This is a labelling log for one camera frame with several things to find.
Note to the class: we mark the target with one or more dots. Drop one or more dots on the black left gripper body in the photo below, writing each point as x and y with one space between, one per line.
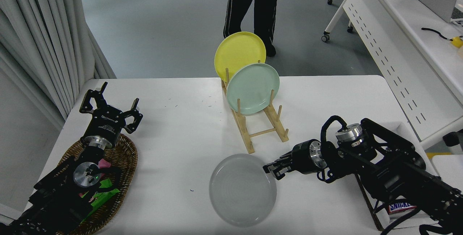
106 122

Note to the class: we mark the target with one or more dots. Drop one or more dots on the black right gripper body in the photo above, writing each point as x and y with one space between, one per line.
302 157

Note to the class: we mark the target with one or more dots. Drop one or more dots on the grey plate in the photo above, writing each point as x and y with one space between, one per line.
242 191

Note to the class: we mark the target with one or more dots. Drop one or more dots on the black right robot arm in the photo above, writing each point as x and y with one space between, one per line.
398 170

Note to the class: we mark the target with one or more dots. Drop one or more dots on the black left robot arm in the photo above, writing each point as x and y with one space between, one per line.
54 198

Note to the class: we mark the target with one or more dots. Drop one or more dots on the wooden plate rack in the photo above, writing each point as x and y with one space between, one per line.
249 148

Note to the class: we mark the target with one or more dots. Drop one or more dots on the pale green plate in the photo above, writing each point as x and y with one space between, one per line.
253 88

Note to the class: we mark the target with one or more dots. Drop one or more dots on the yellow plate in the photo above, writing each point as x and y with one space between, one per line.
237 52

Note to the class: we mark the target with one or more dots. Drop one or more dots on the brown wicker basket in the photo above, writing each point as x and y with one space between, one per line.
123 159

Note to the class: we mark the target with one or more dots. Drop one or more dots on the pink snack packet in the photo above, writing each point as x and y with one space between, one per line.
105 164

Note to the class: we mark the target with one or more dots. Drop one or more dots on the green snack packet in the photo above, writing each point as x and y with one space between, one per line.
106 195

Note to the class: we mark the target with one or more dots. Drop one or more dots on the grey curtain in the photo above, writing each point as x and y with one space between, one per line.
36 28

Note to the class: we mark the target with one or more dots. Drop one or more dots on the white lined cardboard tray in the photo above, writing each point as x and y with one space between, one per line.
403 128

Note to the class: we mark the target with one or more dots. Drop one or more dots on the brown Snickers bar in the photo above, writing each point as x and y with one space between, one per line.
399 206

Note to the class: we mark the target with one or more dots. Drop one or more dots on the white side table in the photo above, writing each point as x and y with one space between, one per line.
448 166

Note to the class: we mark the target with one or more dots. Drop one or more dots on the white perforated desk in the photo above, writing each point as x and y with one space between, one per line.
379 28

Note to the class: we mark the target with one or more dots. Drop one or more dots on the yellow round object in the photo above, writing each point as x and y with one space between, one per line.
457 42

